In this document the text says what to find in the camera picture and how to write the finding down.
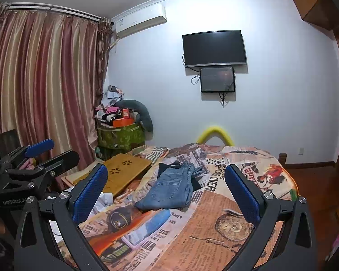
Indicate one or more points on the wooden lap desk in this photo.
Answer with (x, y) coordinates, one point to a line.
(124, 172)

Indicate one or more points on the wooden bed post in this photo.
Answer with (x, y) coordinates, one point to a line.
(282, 158)

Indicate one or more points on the small black wall monitor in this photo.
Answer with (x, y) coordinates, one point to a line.
(217, 79)

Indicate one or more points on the yellow curved bed headboard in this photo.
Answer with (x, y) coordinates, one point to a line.
(214, 128)

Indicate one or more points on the blue denim pants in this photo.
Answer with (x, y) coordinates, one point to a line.
(169, 186)

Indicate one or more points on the dark navy cloth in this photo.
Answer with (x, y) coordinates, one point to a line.
(161, 172)

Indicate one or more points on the white crumpled cloth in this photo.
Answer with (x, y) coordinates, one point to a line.
(104, 200)

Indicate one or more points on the white air conditioner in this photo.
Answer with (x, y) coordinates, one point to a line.
(141, 19)

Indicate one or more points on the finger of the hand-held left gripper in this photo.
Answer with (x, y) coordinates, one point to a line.
(39, 148)
(62, 161)

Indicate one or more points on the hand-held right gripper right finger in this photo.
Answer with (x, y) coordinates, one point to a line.
(243, 194)

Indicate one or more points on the white wall socket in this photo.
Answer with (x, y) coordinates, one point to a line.
(301, 151)

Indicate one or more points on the black wall television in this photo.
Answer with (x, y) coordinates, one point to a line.
(214, 48)

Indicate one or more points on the white curtain rail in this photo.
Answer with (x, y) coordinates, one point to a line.
(59, 10)

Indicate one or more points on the striped bed sheet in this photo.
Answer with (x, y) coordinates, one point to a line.
(152, 153)

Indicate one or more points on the orange box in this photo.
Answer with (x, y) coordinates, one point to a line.
(124, 122)

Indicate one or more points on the bed with printed cover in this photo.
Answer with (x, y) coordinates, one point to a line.
(214, 231)

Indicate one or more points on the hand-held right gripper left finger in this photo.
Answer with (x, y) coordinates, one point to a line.
(90, 194)

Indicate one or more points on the pile of clothes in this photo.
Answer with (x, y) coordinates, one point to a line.
(108, 110)

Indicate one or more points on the green fabric storage box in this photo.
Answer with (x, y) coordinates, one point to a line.
(121, 138)

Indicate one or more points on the grey long pillow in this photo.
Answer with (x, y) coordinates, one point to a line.
(145, 118)

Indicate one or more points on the striped pink curtain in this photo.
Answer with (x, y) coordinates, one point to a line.
(45, 76)

